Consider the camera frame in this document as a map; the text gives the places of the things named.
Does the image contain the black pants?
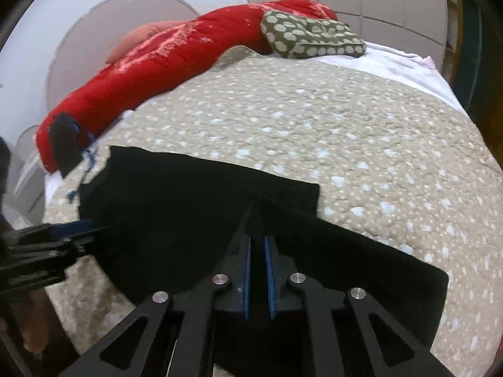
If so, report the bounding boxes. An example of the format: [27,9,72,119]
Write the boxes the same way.
[78,146,448,376]

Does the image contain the left hand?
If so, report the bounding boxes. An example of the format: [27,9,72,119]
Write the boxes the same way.
[1,288,49,359]

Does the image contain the small black blue cloth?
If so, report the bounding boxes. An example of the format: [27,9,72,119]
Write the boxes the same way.
[48,112,97,205]

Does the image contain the round pale headboard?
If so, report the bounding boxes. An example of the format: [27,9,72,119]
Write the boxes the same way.
[45,0,199,111]

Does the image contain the red blanket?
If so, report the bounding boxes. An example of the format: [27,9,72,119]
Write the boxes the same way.
[35,0,337,173]

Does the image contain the pink pillow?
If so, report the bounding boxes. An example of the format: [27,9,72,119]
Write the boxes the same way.
[105,20,183,65]

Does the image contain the green patterned pillow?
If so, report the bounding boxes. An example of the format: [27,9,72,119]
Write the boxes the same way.
[260,10,367,59]

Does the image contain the white bed sheet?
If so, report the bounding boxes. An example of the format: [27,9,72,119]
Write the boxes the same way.
[316,43,468,117]

